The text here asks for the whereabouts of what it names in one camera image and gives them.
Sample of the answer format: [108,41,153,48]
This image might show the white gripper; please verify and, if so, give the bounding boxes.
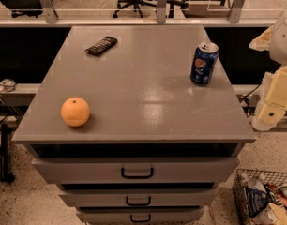
[249,26,287,131]

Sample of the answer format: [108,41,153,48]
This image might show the blue pepsi can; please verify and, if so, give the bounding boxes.
[190,42,219,85]

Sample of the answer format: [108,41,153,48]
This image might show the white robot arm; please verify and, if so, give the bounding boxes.
[249,8,287,131]

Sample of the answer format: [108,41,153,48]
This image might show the dark rxbar chocolate bar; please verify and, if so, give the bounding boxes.
[86,37,117,56]

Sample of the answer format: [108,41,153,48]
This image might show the top grey drawer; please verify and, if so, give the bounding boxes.
[32,157,239,184]

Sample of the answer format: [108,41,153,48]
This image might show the grey drawer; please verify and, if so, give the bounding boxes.
[60,188,218,207]
[32,157,239,184]
[76,207,204,223]

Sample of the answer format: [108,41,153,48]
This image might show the black office chair centre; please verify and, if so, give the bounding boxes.
[112,0,189,19]

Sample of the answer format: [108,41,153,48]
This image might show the orange fruit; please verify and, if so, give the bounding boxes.
[61,97,90,127]

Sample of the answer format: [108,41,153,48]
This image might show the middle grey drawer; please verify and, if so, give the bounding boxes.
[60,188,218,207]

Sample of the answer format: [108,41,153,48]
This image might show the bottom grey drawer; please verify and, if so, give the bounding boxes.
[76,207,204,223]

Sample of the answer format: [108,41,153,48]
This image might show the black metal stand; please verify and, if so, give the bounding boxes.
[0,124,15,183]

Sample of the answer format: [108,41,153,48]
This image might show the black cable right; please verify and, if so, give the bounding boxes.
[238,83,262,117]

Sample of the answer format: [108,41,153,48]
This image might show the wire basket with snacks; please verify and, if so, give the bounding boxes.
[233,169,287,225]

